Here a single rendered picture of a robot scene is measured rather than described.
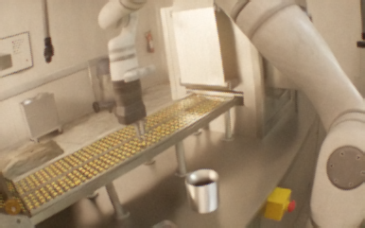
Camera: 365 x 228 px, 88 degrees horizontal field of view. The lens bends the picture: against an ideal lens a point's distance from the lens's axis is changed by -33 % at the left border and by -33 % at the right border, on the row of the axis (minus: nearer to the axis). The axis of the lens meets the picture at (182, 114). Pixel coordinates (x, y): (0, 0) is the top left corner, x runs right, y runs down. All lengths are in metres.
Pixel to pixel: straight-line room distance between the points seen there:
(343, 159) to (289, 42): 0.15
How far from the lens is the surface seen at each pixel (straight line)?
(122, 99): 0.65
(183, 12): 0.98
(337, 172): 0.30
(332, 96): 0.34
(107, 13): 0.62
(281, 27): 0.29
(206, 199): 0.63
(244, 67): 0.95
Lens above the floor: 1.24
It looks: 19 degrees down
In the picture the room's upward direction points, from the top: 8 degrees counter-clockwise
